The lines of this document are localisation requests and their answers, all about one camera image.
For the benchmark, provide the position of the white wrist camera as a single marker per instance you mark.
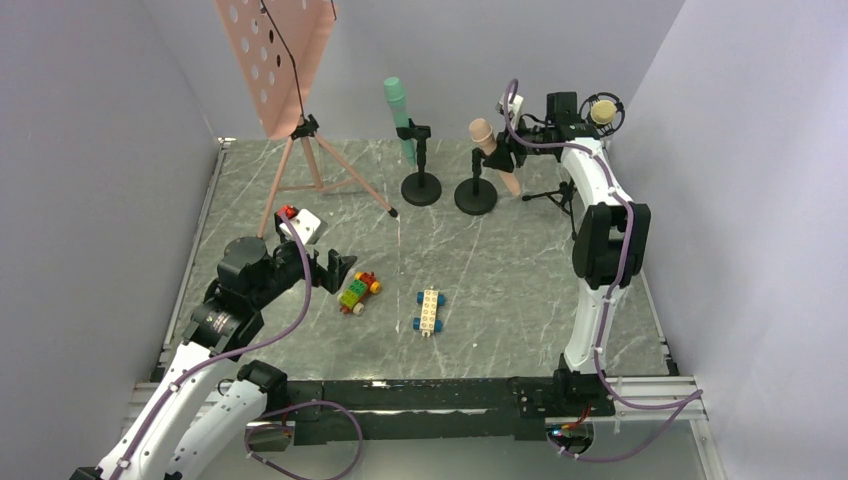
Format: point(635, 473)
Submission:
point(291, 221)
point(513, 105)

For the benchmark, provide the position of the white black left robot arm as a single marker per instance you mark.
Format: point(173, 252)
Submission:
point(206, 398)

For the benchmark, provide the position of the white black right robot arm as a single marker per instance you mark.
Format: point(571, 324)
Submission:
point(609, 229)

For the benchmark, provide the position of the white blue brick car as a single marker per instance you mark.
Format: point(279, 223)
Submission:
point(427, 323)

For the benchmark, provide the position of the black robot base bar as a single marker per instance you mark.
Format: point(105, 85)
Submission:
point(318, 422)

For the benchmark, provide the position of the aluminium table edge rail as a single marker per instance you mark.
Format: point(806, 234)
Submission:
point(224, 146)

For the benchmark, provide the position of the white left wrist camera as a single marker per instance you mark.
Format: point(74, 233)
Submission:
point(291, 221)

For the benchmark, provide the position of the pink microphone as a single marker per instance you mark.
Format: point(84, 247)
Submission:
point(482, 134)

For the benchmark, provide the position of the teal green microphone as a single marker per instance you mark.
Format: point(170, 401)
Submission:
point(395, 96)

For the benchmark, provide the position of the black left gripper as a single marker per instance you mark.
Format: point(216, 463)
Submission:
point(327, 272)

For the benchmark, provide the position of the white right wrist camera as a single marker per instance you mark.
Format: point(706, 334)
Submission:
point(513, 105)

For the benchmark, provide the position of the front aluminium rail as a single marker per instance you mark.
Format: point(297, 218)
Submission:
point(635, 398)

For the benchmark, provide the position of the yellow cream microphone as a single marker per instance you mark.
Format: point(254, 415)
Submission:
point(603, 112)

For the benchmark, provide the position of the black round-base mic stand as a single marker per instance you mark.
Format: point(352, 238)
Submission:
point(420, 188)

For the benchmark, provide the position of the black shock-mount tripod stand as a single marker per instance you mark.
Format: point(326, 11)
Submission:
point(560, 105)

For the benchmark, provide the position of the red green brick car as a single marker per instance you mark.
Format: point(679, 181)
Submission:
point(352, 299)

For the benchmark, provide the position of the pink music stand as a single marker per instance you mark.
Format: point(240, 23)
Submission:
point(279, 46)

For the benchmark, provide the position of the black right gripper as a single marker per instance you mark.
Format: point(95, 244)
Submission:
point(515, 149)

